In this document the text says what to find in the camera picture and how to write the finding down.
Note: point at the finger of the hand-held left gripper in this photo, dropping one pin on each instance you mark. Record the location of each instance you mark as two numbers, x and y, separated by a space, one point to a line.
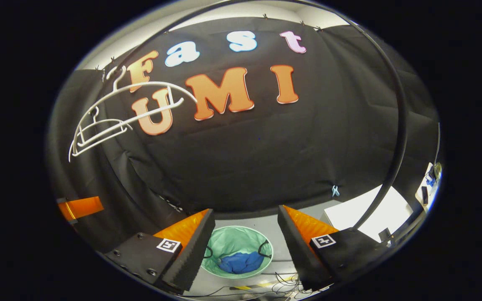
82 207

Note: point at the black backdrop cloth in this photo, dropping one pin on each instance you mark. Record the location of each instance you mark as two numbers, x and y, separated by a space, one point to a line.
266 159

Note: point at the yellow black floor tape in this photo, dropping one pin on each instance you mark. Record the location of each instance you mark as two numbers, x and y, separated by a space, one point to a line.
249 286

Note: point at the black clothes rack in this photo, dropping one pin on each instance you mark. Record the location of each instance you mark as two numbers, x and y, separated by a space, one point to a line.
401 125

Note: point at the white floor board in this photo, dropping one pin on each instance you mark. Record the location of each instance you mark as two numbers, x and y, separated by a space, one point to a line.
383 209

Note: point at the white side table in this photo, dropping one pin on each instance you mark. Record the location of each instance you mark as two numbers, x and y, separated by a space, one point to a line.
429 184

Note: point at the light blue clip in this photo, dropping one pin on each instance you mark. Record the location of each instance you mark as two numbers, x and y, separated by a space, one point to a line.
335 191

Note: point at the white clothes hanger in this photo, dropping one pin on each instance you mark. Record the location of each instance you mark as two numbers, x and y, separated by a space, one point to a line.
107 121
140 85

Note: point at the green laundry hamper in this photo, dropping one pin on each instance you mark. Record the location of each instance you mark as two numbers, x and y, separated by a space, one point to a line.
232 242

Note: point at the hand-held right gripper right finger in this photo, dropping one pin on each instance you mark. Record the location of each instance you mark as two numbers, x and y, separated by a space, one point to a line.
297 246

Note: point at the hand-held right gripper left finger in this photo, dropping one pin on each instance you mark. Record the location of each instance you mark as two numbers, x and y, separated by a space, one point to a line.
191 251

